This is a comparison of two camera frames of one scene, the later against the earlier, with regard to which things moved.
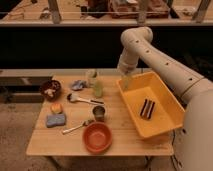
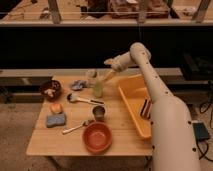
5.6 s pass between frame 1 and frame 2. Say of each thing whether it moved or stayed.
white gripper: moved
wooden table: stayed
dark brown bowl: stayed
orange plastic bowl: stayed
